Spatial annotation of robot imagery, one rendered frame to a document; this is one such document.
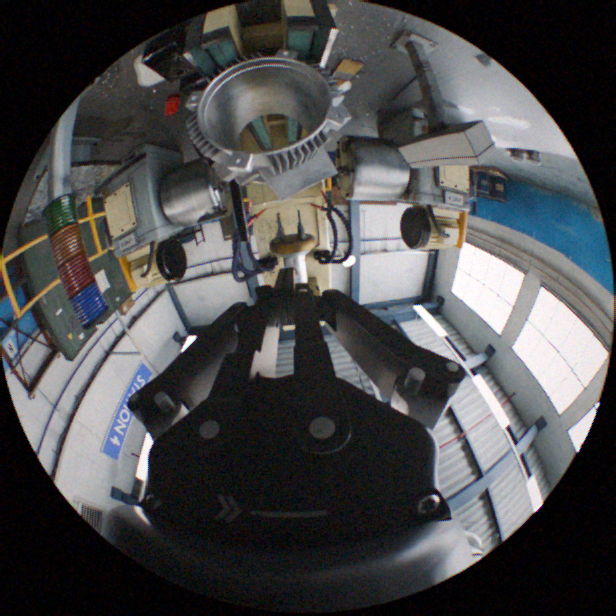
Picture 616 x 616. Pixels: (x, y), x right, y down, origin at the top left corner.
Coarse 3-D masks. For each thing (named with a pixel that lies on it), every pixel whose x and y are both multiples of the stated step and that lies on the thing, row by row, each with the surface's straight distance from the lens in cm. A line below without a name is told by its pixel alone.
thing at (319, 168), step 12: (324, 156) 31; (264, 168) 31; (276, 168) 30; (288, 168) 30; (300, 168) 30; (312, 168) 31; (324, 168) 31; (276, 180) 30; (288, 180) 30; (300, 180) 30; (312, 180) 30; (276, 192) 30; (288, 192) 30
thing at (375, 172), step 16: (352, 144) 63; (368, 144) 65; (384, 144) 69; (336, 160) 80; (352, 160) 63; (368, 160) 62; (384, 160) 64; (400, 160) 67; (336, 176) 75; (352, 176) 63; (368, 176) 62; (384, 176) 64; (400, 176) 67; (352, 192) 64; (368, 192) 66; (384, 192) 68; (400, 192) 72
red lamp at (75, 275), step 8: (80, 256) 32; (64, 264) 32; (72, 264) 31; (80, 264) 32; (88, 264) 33; (64, 272) 32; (72, 272) 31; (80, 272) 31; (88, 272) 32; (64, 280) 32; (72, 280) 32; (80, 280) 31; (88, 280) 32; (64, 288) 33; (72, 288) 32; (80, 288) 31; (72, 296) 32
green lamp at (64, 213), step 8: (64, 200) 33; (72, 200) 34; (48, 208) 34; (56, 208) 33; (64, 208) 33; (72, 208) 34; (48, 216) 34; (56, 216) 33; (64, 216) 33; (72, 216) 33; (48, 224) 34; (56, 224) 33; (64, 224) 32; (48, 232) 34; (56, 232) 33; (48, 240) 35
